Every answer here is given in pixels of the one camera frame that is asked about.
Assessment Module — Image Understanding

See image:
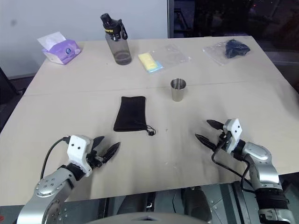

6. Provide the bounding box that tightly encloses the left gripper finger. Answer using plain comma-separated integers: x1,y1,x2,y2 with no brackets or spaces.
103,142,121,164
92,136,105,152

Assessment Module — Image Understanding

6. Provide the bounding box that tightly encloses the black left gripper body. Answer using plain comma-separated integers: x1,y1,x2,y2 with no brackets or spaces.
86,150,105,169

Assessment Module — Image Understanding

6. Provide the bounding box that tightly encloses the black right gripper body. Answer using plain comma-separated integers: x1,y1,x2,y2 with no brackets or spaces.
213,129,231,152

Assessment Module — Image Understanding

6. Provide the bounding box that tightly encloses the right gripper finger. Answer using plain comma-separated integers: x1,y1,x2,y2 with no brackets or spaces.
206,119,224,131
195,133,216,149

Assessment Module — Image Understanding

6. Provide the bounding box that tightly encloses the black fabric pouch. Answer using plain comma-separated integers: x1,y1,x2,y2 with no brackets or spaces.
113,96,157,137

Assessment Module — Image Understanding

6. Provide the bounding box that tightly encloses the stainless steel cup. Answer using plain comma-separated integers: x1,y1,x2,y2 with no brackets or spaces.
170,78,187,102

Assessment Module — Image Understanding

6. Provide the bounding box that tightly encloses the clear plastic bag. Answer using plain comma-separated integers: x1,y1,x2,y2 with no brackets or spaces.
202,39,251,67
137,43,192,74

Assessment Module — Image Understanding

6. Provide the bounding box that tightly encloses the dark rounded shape under table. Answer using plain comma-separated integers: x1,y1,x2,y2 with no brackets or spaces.
181,186,213,224
116,192,155,216

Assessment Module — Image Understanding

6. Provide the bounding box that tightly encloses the light grey curved robot torso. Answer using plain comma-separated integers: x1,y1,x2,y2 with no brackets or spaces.
88,211,211,224

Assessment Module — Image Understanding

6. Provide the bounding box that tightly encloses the dark blue bundled item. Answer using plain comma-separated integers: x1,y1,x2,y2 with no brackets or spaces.
225,39,251,59

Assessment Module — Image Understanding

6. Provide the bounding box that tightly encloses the light blue cloth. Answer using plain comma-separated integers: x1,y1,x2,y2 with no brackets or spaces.
148,61,164,74

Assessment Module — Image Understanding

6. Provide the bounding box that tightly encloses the yellow sponge cloth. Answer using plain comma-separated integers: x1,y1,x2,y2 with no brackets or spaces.
137,52,157,71

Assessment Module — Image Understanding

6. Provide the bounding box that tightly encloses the purple tissue box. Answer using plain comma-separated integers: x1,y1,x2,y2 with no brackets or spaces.
42,39,82,65

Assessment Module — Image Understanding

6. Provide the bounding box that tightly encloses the grey bottle with black lid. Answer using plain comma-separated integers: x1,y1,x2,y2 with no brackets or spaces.
100,13,132,65

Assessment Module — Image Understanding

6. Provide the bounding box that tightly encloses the white tissue sheet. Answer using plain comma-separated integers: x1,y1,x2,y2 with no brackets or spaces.
36,31,67,51

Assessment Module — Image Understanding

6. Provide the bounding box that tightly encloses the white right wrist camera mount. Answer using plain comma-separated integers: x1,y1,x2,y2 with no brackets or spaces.
222,118,244,155

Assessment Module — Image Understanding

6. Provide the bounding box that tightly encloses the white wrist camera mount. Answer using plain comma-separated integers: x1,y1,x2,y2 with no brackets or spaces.
66,134,94,177
222,118,244,155

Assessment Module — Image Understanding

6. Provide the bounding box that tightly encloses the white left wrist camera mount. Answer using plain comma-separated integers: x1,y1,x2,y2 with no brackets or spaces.
66,134,94,177

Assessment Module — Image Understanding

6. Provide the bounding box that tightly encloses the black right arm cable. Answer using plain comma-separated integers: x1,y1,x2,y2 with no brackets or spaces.
211,137,256,193

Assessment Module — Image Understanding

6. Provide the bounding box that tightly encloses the thin black cable under table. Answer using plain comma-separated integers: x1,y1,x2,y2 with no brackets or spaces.
171,192,178,213

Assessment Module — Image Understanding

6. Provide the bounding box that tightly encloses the grey window frame post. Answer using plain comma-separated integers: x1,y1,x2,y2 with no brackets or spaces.
166,0,175,39

